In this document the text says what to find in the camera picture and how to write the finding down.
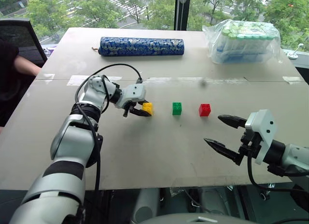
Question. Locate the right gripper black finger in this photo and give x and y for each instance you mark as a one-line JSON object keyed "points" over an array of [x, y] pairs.
{"points": [[224, 149], [233, 121]]}

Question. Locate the person's bare forearm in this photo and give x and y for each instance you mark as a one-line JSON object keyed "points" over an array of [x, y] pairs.
{"points": [[26, 65]]}

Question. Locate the clear bag of bottles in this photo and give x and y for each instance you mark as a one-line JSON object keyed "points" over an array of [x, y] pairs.
{"points": [[243, 43]]}

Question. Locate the green toy brick cube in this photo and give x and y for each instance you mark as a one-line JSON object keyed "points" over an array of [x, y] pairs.
{"points": [[177, 108]]}

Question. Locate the grey rounded leg shape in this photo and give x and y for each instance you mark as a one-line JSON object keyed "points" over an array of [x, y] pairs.
{"points": [[146, 204]]}

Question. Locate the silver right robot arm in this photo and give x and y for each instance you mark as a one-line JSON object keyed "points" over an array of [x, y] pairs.
{"points": [[295, 154]]}

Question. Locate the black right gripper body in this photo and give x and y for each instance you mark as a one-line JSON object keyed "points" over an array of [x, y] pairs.
{"points": [[251, 143]]}

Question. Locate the blue patterned rolled mat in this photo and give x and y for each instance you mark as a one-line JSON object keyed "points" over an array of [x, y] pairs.
{"points": [[142, 46]]}

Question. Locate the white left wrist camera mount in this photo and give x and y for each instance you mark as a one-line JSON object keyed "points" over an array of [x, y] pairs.
{"points": [[135, 91]]}

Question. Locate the red toy brick cube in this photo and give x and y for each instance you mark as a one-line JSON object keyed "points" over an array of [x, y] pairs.
{"points": [[204, 110]]}

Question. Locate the short white tape piece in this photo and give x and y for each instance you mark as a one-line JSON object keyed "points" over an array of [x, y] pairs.
{"points": [[292, 79]]}

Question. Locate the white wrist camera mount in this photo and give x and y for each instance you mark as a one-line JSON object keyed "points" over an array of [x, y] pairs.
{"points": [[135, 91], [264, 125]]}

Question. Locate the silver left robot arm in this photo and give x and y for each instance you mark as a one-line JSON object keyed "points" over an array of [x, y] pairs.
{"points": [[70, 142]]}

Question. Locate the black mesh office chair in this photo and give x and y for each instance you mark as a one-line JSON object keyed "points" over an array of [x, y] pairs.
{"points": [[21, 38]]}

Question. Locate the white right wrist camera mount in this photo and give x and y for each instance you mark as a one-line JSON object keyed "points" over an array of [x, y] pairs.
{"points": [[264, 125]]}

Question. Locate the black window frame post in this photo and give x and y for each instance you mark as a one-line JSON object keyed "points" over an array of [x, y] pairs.
{"points": [[182, 11]]}

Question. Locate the yellow toy brick cube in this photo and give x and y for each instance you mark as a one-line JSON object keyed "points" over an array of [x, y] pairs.
{"points": [[147, 108]]}

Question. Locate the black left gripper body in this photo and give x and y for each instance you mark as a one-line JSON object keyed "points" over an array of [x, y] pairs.
{"points": [[129, 105]]}

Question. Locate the long white tape strip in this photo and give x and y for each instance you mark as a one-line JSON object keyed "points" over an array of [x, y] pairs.
{"points": [[77, 80]]}

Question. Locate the person's dark clothed body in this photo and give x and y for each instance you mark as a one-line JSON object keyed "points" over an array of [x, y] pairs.
{"points": [[7, 84]]}

